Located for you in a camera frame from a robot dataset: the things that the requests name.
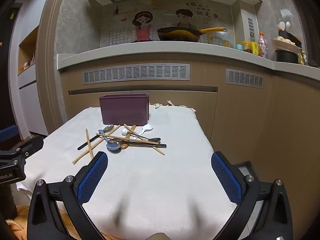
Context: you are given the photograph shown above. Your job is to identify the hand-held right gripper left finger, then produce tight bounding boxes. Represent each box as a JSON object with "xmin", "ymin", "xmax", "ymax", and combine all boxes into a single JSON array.
[{"xmin": 27, "ymin": 151, "xmax": 108, "ymax": 240}]

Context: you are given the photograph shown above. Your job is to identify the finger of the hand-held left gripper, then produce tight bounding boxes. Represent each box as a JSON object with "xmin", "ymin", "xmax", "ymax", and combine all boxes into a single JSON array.
[
  {"xmin": 0, "ymin": 136, "xmax": 44, "ymax": 167},
  {"xmin": 0, "ymin": 126, "xmax": 17, "ymax": 143}
]

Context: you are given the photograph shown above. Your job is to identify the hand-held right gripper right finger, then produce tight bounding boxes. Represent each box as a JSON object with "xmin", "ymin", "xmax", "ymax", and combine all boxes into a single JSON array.
[{"xmin": 211, "ymin": 151, "xmax": 293, "ymax": 240}]

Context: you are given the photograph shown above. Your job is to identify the wooden chopstick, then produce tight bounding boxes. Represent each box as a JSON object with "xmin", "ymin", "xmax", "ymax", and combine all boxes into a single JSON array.
[
  {"xmin": 124, "ymin": 124, "xmax": 165, "ymax": 155},
  {"xmin": 96, "ymin": 133, "xmax": 160, "ymax": 145},
  {"xmin": 85, "ymin": 129, "xmax": 94, "ymax": 159},
  {"xmin": 72, "ymin": 126, "xmax": 121, "ymax": 165}
]

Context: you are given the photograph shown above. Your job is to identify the blue spoon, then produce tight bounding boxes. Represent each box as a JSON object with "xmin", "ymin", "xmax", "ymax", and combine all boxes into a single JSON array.
[{"xmin": 98, "ymin": 129, "xmax": 122, "ymax": 152}]

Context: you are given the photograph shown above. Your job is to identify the wooden spoon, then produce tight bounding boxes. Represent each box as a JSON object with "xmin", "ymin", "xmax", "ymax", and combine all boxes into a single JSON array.
[{"xmin": 120, "ymin": 125, "xmax": 137, "ymax": 150}]

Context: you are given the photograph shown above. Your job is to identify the black-handled metal spoon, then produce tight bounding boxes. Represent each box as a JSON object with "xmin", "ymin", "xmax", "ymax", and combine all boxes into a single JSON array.
[
  {"xmin": 77, "ymin": 124, "xmax": 115, "ymax": 151},
  {"xmin": 109, "ymin": 138, "xmax": 167, "ymax": 148}
]

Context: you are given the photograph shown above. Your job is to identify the large white spoon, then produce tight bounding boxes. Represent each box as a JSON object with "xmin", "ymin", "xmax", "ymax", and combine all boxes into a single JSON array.
[{"xmin": 131, "ymin": 124, "xmax": 153, "ymax": 140}]

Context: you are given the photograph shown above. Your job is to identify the purple utensil container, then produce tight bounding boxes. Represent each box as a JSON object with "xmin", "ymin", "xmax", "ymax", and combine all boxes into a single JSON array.
[{"xmin": 99, "ymin": 93, "xmax": 150, "ymax": 126}]

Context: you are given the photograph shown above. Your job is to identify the small dark metal spoon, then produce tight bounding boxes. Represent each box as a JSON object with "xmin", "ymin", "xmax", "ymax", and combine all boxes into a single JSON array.
[{"xmin": 126, "ymin": 131, "xmax": 162, "ymax": 143}]

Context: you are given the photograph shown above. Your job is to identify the white side cabinet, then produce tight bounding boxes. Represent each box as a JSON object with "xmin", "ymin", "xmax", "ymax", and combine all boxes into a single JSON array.
[{"xmin": 17, "ymin": 64, "xmax": 49, "ymax": 137}]

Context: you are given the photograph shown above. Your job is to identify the white table cloth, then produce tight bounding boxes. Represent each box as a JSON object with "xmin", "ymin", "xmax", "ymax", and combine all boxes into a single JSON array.
[{"xmin": 16, "ymin": 104, "xmax": 240, "ymax": 240}]

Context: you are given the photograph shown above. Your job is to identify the short grey vent grille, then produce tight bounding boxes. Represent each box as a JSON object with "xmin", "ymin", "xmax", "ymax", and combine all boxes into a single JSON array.
[{"xmin": 225, "ymin": 68, "xmax": 265, "ymax": 88}]

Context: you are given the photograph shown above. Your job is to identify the long grey vent grille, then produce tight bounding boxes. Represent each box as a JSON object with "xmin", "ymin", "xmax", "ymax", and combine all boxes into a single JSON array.
[{"xmin": 82, "ymin": 64, "xmax": 190, "ymax": 85}]

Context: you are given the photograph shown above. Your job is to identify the black pot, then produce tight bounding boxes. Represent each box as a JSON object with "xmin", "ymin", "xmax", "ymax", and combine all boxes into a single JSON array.
[{"xmin": 275, "ymin": 49, "xmax": 300, "ymax": 64}]

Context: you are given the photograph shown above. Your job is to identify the orange-capped plastic bottle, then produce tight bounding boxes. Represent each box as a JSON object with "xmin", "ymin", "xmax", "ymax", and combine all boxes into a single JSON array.
[{"xmin": 257, "ymin": 32, "xmax": 268, "ymax": 58}]

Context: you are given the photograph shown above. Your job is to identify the white kitchen counter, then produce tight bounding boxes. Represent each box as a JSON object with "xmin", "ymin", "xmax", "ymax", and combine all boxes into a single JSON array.
[{"xmin": 57, "ymin": 41, "xmax": 320, "ymax": 83}]

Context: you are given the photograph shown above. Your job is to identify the white bowl of food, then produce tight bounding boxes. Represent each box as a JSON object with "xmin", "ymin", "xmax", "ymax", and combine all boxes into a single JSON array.
[{"xmin": 271, "ymin": 37, "xmax": 302, "ymax": 53}]

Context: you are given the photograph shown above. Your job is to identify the black holder with white spoons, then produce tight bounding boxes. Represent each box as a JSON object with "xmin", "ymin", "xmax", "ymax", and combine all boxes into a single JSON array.
[{"xmin": 278, "ymin": 21, "xmax": 302, "ymax": 48}]

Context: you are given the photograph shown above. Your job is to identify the wall niche shelf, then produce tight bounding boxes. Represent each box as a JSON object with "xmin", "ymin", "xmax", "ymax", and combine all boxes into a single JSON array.
[{"xmin": 18, "ymin": 26, "xmax": 40, "ymax": 75}]

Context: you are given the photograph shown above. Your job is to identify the cartoon wall sticker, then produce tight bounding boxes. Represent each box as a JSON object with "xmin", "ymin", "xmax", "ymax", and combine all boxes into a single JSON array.
[{"xmin": 101, "ymin": 0, "xmax": 235, "ymax": 48}]

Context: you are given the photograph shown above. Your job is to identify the black wok with yellow handle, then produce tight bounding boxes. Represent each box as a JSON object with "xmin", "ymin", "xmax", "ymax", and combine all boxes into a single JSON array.
[{"xmin": 157, "ymin": 27, "xmax": 228, "ymax": 43}]

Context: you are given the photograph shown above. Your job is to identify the white wall appliance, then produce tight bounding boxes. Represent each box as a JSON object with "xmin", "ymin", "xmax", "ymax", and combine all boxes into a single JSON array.
[{"xmin": 240, "ymin": 7, "xmax": 258, "ymax": 43}]

